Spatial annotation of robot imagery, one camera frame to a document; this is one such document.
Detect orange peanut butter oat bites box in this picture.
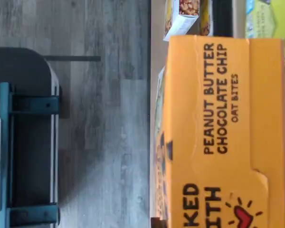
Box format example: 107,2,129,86
154,35,285,228

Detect brown shelf board under snack boxes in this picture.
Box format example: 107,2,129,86
233,0,247,38

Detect teal aluminium mounting frame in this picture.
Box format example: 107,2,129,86
0,82,61,228

